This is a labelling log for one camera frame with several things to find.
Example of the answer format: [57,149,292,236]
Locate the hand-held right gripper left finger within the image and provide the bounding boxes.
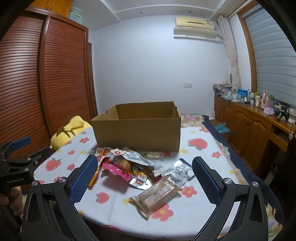
[22,154,100,241]

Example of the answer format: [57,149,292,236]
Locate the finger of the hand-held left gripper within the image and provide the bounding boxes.
[0,136,31,153]
[5,148,51,173]

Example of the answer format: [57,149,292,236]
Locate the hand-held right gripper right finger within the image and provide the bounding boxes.
[192,156,275,241]

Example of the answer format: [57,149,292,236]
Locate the orange snack packet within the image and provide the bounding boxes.
[89,147,114,187]

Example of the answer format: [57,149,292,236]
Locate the silver foil snack packet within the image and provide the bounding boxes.
[162,158,196,186]

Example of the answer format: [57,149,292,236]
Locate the pink snack packet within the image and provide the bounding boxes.
[102,163,133,181]

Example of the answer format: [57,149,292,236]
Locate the orange round snack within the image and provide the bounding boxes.
[116,159,133,174]

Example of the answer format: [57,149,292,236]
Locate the clear biscuit packet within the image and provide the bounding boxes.
[128,175,184,220]

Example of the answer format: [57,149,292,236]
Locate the white pouch red label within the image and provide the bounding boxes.
[111,147,163,173]

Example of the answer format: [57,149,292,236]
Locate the small white candy packet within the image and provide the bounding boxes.
[141,152,164,159]

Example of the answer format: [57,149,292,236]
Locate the cardboard box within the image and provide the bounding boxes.
[91,101,182,153]

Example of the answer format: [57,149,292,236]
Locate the person's left hand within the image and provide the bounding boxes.
[9,187,23,215]

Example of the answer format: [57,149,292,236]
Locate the floral quilt navy border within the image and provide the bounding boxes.
[180,115,286,234]

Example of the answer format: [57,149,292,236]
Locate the strawberry print bed sheet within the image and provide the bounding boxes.
[21,126,251,241]

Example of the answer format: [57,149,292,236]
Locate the yellow plush toy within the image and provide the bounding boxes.
[50,116,93,151]

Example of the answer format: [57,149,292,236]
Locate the blue plastic bag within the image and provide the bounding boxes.
[215,123,230,133]

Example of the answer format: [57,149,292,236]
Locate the long wooden cabinet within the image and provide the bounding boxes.
[214,96,296,176]

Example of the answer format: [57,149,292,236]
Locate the wooden louvered wardrobe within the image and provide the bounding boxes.
[0,5,99,163]

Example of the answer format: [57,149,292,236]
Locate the green patterned cloth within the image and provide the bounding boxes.
[221,90,245,102]

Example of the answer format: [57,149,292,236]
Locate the pile of folded cloths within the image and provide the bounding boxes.
[213,82,232,96]

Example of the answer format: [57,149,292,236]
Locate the pink thermos bottle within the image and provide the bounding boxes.
[261,91,270,109]

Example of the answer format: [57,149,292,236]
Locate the small black tripod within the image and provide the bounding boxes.
[276,108,292,121]

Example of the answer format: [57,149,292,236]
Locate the pale patterned curtain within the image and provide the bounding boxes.
[217,15,242,92]

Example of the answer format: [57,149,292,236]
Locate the clear storage box green latches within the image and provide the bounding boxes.
[69,7,83,24]

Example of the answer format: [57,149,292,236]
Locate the grey window blind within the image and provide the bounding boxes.
[243,9,296,108]

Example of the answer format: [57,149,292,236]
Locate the wooden window frame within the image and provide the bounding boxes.
[237,11,258,93]

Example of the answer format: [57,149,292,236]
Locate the wall air conditioner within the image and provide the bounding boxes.
[173,16,219,39]

